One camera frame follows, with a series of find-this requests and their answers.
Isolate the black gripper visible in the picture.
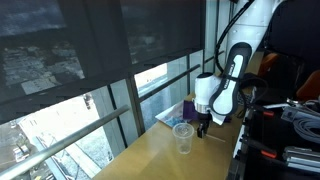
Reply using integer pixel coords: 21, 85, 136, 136
196, 111, 213, 139

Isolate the thin clear straw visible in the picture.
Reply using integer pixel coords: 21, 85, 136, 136
205, 133, 227, 144

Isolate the clear plastic cup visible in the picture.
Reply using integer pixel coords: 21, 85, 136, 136
171, 122, 195, 155

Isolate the purple folder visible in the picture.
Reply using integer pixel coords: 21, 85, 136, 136
182, 99, 233, 123

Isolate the blue printed magazine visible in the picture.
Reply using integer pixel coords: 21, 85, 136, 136
155, 101, 193, 129

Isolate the black cloth bundle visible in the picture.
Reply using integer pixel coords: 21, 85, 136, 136
241, 73, 269, 96

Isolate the orange chair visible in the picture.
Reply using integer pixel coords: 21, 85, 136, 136
296, 69, 320, 103
258, 52, 279, 78

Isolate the aluminium extrusion bar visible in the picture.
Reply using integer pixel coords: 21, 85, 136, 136
282, 145, 320, 174

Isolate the dark roller blind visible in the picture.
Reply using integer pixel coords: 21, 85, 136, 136
0, 0, 133, 125
119, 0, 206, 75

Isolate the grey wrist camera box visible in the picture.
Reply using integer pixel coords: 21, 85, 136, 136
212, 113, 228, 126

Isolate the orange handled clamp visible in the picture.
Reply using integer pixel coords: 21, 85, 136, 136
251, 105, 275, 118
240, 137, 278, 160

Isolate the grey metal bracket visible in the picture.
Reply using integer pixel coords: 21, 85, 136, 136
280, 98, 320, 123

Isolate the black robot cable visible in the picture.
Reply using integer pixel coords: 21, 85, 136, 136
214, 0, 256, 74

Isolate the grey coiled cable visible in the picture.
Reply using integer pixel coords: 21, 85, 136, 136
292, 117, 320, 145

